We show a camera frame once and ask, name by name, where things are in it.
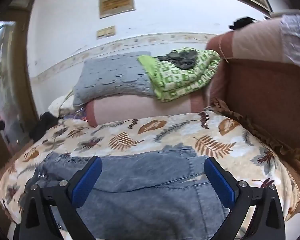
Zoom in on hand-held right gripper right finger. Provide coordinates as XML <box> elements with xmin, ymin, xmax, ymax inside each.
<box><xmin>204</xmin><ymin>156</ymin><xmax>287</xmax><ymax>240</ymax></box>

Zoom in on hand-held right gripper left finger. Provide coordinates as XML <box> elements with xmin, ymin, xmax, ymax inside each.
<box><xmin>13</xmin><ymin>156</ymin><xmax>103</xmax><ymax>240</ymax></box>

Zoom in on pink striped bolster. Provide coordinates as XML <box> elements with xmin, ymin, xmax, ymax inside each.
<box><xmin>86</xmin><ymin>94</ymin><xmax>205</xmax><ymax>127</ymax></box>

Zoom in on black object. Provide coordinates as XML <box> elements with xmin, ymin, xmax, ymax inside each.
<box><xmin>229</xmin><ymin>17</ymin><xmax>257</xmax><ymax>30</ymax></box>

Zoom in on blue denim pants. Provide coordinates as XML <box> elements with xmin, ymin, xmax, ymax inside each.
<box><xmin>25</xmin><ymin>144</ymin><xmax>240</xmax><ymax>240</ymax></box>

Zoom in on dark green cloth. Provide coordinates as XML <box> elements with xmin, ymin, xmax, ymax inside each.
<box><xmin>156</xmin><ymin>49</ymin><xmax>199</xmax><ymax>70</ymax></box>

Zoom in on grey pillow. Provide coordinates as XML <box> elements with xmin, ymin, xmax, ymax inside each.
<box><xmin>72</xmin><ymin>51</ymin><xmax>158</xmax><ymax>107</ymax></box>

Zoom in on leaf print blanket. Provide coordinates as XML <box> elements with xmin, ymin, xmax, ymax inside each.
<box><xmin>0</xmin><ymin>110</ymin><xmax>300</xmax><ymax>240</ymax></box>

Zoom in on wall switch plate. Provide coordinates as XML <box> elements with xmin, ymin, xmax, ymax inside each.
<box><xmin>97</xmin><ymin>26</ymin><xmax>116</xmax><ymax>39</ymax></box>

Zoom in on framed wall plaque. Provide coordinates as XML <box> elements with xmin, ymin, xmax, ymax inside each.
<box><xmin>99</xmin><ymin>0</ymin><xmax>135</xmax><ymax>19</ymax></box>

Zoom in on black cloth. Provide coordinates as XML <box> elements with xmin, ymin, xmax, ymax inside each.
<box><xmin>30</xmin><ymin>112</ymin><xmax>59</xmax><ymax>142</ymax></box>

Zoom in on green patterned folded blanket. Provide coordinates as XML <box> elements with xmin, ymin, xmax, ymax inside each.
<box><xmin>137</xmin><ymin>47</ymin><xmax>222</xmax><ymax>103</ymax></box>

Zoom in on white striped cloth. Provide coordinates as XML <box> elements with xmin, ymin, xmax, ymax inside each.
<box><xmin>280</xmin><ymin>14</ymin><xmax>300</xmax><ymax>69</ymax></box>

